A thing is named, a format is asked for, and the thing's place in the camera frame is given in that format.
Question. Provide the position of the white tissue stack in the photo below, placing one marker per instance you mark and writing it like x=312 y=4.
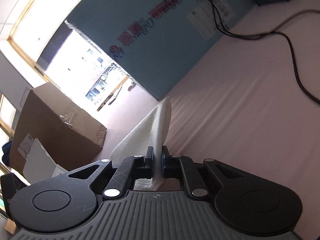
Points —
x=151 y=131

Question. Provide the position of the blue cloth behind box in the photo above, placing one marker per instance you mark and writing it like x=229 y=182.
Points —
x=6 y=152

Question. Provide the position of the brown cardboard box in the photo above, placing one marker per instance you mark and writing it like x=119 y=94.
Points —
x=71 y=136

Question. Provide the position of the large teal box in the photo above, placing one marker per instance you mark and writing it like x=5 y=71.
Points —
x=155 y=41

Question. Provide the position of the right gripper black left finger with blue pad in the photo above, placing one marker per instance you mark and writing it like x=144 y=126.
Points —
x=66 y=201

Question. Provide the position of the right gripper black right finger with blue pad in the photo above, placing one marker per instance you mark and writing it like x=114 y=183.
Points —
x=245 y=202

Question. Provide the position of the white plastic storage box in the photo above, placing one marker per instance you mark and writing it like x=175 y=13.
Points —
x=39 y=165

